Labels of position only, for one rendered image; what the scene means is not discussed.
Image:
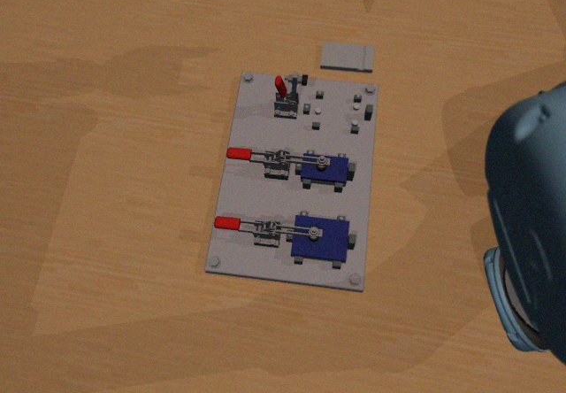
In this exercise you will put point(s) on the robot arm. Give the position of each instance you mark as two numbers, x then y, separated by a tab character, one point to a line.
525	168

